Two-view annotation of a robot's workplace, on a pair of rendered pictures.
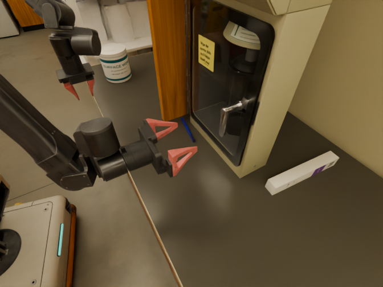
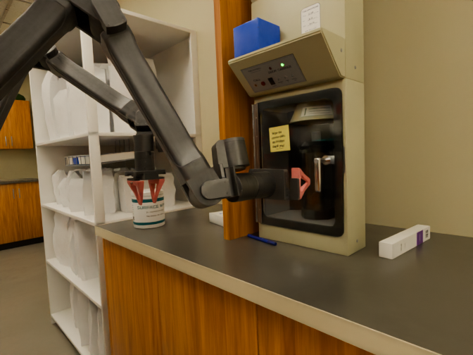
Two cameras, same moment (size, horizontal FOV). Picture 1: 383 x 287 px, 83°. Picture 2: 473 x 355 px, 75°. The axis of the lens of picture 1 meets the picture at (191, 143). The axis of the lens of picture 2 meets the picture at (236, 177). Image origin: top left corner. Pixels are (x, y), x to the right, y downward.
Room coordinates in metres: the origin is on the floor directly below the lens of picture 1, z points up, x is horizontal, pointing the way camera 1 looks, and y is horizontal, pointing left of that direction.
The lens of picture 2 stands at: (-0.33, 0.32, 1.23)
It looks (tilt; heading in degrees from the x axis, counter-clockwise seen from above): 4 degrees down; 346
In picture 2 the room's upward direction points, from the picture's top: 2 degrees counter-clockwise
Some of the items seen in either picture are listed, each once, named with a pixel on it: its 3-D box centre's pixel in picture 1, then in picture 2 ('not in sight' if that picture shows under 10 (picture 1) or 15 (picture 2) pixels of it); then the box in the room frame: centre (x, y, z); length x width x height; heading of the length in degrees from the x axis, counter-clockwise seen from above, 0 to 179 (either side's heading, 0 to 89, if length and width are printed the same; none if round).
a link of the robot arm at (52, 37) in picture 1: (65, 44); (146, 143); (0.62, 0.36, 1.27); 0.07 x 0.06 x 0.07; 86
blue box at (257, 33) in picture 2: not in sight; (257, 42); (0.58, 0.02, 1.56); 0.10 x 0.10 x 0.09; 30
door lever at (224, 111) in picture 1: (228, 119); (321, 173); (0.42, -0.09, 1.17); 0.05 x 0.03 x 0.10; 120
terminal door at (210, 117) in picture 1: (215, 87); (294, 163); (0.53, -0.07, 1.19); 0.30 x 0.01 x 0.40; 30
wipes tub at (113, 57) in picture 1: (115, 62); (148, 207); (1.02, 0.38, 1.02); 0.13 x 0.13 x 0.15
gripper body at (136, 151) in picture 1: (139, 154); (260, 184); (0.31, 0.11, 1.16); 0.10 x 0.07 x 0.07; 30
